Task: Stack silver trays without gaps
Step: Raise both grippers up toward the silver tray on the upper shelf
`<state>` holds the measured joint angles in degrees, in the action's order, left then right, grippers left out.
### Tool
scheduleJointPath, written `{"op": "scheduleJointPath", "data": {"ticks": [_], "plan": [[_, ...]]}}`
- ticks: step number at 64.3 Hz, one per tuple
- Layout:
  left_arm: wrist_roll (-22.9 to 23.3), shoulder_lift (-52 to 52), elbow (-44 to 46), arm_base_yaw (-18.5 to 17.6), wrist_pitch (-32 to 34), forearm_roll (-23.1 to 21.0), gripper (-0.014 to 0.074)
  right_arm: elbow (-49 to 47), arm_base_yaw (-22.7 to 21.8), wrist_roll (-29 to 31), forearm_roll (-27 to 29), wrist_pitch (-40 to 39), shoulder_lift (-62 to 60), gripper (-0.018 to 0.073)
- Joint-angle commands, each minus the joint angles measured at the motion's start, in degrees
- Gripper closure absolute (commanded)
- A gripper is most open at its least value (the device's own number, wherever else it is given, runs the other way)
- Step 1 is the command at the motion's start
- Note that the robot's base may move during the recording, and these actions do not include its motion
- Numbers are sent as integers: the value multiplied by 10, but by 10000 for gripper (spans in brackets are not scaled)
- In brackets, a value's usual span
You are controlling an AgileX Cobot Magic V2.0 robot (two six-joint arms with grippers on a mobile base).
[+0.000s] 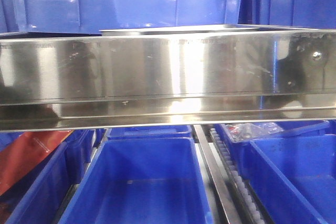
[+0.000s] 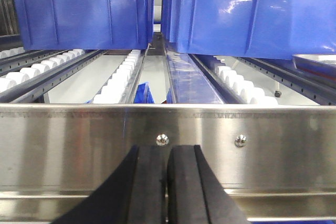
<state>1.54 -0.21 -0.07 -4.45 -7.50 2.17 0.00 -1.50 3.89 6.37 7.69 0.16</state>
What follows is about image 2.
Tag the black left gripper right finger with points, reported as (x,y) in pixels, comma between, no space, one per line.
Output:
(194,193)

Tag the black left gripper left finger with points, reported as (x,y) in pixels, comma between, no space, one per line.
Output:
(133,193)

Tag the white roller track middle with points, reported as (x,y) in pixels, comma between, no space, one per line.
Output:
(117,88)

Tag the white roller track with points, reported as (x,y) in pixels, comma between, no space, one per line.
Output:
(18,69)
(117,88)
(244,89)

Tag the white roller track right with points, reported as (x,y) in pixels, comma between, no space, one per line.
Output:
(244,89)

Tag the white roller track left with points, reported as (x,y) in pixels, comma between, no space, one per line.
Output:
(18,69)

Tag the blue plastic bin right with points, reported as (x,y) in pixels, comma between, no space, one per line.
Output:
(272,29)

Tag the blue plastic bin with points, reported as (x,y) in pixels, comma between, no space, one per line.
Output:
(272,29)
(85,24)

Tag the blue plastic bin left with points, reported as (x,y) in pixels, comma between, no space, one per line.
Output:
(85,24)

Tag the stainless steel shelf front rail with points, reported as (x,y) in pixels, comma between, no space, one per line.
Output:
(276,162)

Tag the blue divider rail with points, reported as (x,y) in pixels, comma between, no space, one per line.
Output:
(187,83)

